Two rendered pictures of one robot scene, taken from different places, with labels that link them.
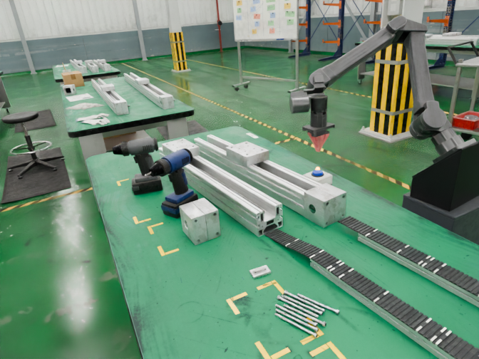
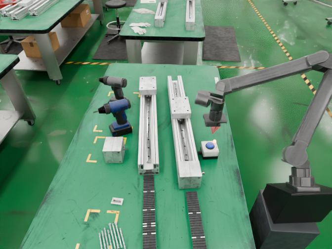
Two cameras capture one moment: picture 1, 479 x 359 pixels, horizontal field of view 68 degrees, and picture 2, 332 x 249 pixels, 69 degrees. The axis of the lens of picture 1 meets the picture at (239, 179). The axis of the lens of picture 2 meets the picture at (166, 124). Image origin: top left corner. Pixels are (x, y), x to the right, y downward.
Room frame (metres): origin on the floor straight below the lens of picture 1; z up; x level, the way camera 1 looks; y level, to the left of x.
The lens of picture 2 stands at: (0.35, -0.50, 1.76)
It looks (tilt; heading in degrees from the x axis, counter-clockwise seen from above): 42 degrees down; 28
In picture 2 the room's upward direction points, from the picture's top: straight up
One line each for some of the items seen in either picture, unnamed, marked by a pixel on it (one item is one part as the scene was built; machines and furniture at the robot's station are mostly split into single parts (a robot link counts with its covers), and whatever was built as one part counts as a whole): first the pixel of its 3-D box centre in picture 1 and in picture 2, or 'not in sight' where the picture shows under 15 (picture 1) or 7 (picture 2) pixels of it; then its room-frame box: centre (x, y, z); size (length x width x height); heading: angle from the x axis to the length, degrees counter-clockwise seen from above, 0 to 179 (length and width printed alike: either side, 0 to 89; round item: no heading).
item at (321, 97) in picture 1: (317, 103); (216, 103); (1.21, -0.29, 1.11); 0.07 x 0.06 x 0.07; 91
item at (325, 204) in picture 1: (327, 203); (191, 174); (1.01, -0.28, 0.83); 0.12 x 0.09 x 0.10; 121
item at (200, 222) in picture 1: (203, 219); (116, 149); (0.97, 0.13, 0.83); 0.11 x 0.10 x 0.10; 119
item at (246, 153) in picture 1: (246, 156); (180, 109); (1.39, -0.04, 0.87); 0.16 x 0.11 x 0.07; 31
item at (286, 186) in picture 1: (247, 167); (179, 115); (1.39, -0.04, 0.82); 0.80 x 0.10 x 0.09; 31
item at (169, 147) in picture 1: (180, 152); (147, 87); (1.50, 0.25, 0.87); 0.16 x 0.11 x 0.07; 31
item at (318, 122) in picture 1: (318, 120); (215, 114); (1.21, -0.30, 1.05); 0.10 x 0.07 x 0.07; 121
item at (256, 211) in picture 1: (208, 179); (148, 116); (1.29, 0.12, 0.82); 0.80 x 0.10 x 0.09; 31
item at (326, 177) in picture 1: (316, 181); (207, 149); (1.21, -0.29, 0.81); 0.10 x 0.08 x 0.06; 121
